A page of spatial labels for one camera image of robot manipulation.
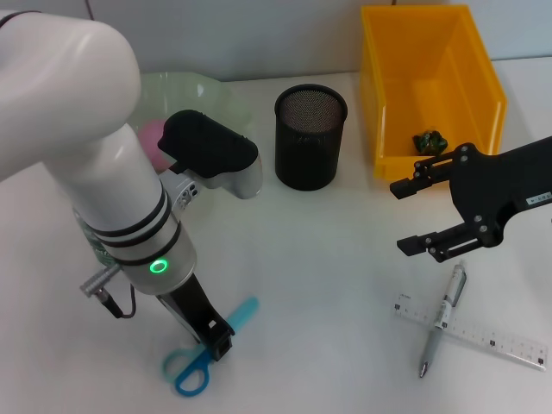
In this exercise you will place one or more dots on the grey white ballpoint pen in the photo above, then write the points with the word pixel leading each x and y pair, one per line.
pixel 435 336

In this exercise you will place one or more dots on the pink toy peach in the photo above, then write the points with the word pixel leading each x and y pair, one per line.
pixel 151 138

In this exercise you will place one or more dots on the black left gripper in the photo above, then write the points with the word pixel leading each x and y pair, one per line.
pixel 190 302

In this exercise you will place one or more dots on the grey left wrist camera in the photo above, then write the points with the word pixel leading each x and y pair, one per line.
pixel 207 146

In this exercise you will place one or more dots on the green glass fruit plate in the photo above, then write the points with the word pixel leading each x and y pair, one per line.
pixel 207 86

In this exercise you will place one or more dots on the blue capped scissors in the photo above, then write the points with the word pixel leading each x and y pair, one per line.
pixel 190 379

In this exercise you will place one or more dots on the clear green-label plastic bottle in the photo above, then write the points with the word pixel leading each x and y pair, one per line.
pixel 97 241

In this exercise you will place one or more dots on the green plastic wad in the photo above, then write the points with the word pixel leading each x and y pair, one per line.
pixel 429 141

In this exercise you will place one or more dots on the black mesh pen holder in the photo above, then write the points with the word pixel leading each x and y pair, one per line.
pixel 308 142

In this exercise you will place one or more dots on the yellow plastic bin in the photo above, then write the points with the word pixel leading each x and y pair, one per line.
pixel 431 86

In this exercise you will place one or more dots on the clear plastic ruler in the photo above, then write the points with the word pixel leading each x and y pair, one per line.
pixel 496 338

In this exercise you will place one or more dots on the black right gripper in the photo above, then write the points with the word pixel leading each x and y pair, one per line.
pixel 496 190

